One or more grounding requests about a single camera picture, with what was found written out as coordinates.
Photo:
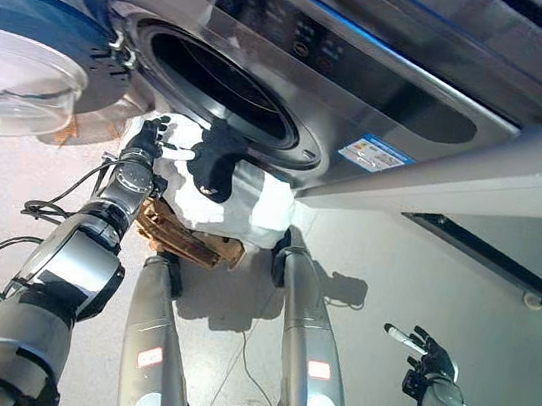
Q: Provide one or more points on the blue energy label sticker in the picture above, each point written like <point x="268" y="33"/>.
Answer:
<point x="371" y="152"/>

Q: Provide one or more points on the small caster wheel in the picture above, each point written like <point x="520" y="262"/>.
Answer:
<point x="535" y="301"/>

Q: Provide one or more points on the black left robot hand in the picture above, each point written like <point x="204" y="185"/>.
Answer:
<point x="149" y="138"/>

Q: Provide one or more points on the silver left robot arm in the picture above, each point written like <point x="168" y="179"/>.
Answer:
<point x="66" y="260"/>

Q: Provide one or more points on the white garment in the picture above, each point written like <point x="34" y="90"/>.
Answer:
<point x="250" y="210"/>

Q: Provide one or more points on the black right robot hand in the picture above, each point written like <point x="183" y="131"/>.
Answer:
<point x="435" y="365"/>

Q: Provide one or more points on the silver left robot leg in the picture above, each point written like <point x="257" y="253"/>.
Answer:
<point x="152" y="328"/>

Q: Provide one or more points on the woven wicker laundry basket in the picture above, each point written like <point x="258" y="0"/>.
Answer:
<point x="184" y="244"/>

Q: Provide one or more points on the black garment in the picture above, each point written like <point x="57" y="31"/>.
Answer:
<point x="213" y="164"/>

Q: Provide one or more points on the grey front-load washing machine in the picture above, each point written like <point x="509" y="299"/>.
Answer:
<point x="367" y="90"/>

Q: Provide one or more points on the black metal frame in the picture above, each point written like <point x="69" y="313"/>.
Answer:
<point x="495" y="260"/>

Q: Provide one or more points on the round glass washer door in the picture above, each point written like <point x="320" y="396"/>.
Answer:
<point x="48" y="25"/>

